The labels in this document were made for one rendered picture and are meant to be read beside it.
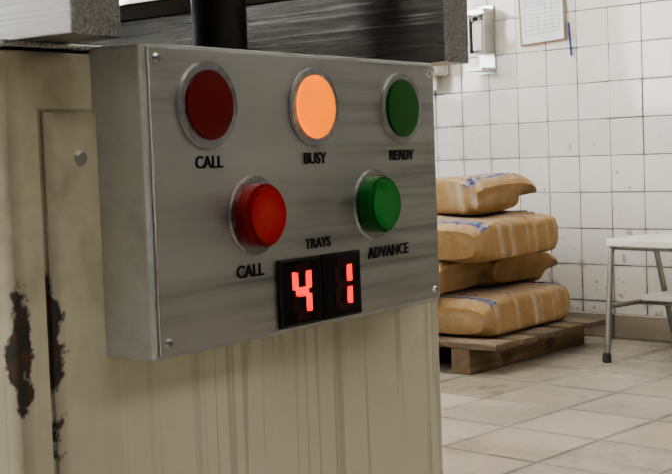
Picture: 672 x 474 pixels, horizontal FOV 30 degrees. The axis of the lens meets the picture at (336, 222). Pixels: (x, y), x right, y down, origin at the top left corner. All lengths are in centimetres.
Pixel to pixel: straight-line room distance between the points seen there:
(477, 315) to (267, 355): 387
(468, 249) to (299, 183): 387
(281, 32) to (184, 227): 28
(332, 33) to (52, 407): 34
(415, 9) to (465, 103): 489
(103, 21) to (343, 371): 27
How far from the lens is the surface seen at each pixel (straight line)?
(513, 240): 468
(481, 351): 452
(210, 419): 63
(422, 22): 76
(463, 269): 472
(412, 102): 71
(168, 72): 56
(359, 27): 78
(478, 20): 555
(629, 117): 519
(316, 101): 64
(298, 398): 68
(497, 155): 555
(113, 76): 56
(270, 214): 59
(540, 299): 482
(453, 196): 472
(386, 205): 67
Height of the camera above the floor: 79
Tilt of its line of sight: 3 degrees down
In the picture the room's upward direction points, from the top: 2 degrees counter-clockwise
